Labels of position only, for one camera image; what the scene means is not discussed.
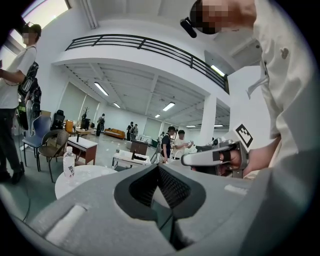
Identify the dark brown cabinet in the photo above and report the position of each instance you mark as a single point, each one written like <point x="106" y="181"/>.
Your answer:
<point x="138" y="147"/>

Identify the black head-mounted camera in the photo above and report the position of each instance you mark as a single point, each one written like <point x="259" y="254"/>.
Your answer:
<point x="188" y="27"/>

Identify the black balcony railing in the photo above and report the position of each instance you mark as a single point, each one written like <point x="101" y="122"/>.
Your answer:
<point x="160" y="47"/>

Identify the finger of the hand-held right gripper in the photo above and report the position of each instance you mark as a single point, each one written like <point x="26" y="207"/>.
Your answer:
<point x="200" y="157"/>

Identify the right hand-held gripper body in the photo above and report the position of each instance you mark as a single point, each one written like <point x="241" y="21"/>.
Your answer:
<point x="243" y="136"/>

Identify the person's head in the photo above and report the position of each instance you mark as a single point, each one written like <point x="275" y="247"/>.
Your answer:
<point x="225" y="15"/>

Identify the white-topped brown coffee table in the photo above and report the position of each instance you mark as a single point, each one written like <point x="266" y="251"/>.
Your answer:
<point x="83" y="147"/>

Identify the black camera tripod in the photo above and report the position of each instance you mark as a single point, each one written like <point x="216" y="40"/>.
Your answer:
<point x="157" y="152"/>

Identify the person's right hand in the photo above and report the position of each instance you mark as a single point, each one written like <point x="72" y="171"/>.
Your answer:
<point x="233" y="157"/>

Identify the black office chair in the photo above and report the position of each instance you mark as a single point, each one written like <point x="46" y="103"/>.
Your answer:
<point x="58" y="120"/>

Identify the person's white shirt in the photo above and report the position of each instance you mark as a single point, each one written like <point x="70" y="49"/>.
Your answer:
<point x="295" y="87"/>

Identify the round white marble table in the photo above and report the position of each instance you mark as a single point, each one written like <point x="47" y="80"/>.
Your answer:
<point x="85" y="177"/>

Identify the yellow armchair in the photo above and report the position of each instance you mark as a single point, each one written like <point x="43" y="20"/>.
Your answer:
<point x="70" y="126"/>

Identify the clear plastic water bottle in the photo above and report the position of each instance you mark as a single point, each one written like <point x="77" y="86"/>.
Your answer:
<point x="68" y="162"/>

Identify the fluorescent ceiling light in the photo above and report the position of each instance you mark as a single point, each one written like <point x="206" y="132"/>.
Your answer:
<point x="217" y="70"/>
<point x="116" y="105"/>
<point x="168" y="106"/>
<point x="157" y="116"/>
<point x="101" y="88"/>

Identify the black patterned backpack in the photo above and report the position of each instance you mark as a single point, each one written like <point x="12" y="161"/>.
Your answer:
<point x="30" y="95"/>

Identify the black coat stand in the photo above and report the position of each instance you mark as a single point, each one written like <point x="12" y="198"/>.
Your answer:
<point x="86" y="120"/>

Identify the blue plastic chair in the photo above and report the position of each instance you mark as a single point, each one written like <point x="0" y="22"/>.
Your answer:
<point x="37" y="135"/>

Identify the person's right forearm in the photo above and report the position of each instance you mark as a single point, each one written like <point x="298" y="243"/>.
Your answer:
<point x="262" y="155"/>

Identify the white low table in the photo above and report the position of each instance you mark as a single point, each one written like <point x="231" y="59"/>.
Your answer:
<point x="130" y="158"/>

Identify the brown wicker chair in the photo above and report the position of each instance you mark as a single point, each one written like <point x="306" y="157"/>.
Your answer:
<point x="55" y="147"/>

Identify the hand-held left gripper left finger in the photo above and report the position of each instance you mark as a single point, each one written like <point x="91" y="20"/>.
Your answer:
<point x="100" y="215"/>

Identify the white square column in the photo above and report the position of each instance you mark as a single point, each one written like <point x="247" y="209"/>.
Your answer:
<point x="208" y="120"/>

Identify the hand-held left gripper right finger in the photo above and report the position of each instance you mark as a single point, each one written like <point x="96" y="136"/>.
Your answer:
<point x="220" y="212"/>

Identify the orange sofa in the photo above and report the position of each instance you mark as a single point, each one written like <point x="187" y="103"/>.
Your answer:
<point x="115" y="133"/>

